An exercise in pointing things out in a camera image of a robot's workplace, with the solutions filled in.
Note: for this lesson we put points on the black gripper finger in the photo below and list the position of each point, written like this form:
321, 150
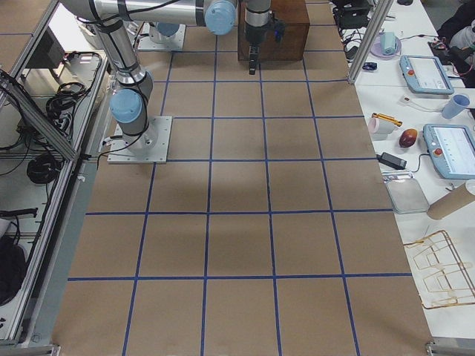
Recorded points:
252, 67

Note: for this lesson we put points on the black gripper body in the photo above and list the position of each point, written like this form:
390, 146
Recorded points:
254, 34

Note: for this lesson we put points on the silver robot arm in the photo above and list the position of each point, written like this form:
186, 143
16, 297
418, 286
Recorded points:
164, 19

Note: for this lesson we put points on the dark wooden drawer cabinet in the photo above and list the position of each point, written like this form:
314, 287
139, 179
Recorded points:
288, 26

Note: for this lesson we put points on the small black device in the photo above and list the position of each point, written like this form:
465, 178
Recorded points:
370, 66

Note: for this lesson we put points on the purple plate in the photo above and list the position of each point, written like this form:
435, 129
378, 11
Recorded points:
383, 50

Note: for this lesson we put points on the pink paper cup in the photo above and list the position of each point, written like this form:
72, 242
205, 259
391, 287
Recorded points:
380, 129

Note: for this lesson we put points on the gold metal cylinder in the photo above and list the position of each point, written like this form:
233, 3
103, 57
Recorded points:
387, 118

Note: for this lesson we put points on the black power brick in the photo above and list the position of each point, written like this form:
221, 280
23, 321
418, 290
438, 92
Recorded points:
391, 161

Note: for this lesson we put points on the red mango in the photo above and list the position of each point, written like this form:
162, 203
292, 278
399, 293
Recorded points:
408, 138

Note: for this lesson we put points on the blue teach pendant far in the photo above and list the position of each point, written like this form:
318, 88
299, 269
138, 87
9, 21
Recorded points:
425, 75

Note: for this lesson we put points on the blue teach pendant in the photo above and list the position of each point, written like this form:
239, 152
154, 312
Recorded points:
425, 75
451, 149

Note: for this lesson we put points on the grey metal tray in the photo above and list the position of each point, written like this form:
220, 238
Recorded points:
407, 196

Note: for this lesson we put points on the blue plastic cup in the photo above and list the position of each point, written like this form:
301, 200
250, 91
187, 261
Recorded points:
455, 106

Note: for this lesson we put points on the blue teach pendant near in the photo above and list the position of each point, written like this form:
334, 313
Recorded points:
451, 149

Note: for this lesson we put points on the cardboard tube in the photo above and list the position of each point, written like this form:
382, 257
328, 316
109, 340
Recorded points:
453, 201

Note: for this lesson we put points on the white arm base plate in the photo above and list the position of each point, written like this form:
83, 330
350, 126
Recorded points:
151, 147
158, 36

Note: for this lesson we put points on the aluminium frame post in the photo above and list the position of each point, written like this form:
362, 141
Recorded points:
373, 28

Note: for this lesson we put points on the gold wire rack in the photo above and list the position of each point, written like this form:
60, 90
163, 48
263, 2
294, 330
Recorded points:
442, 276

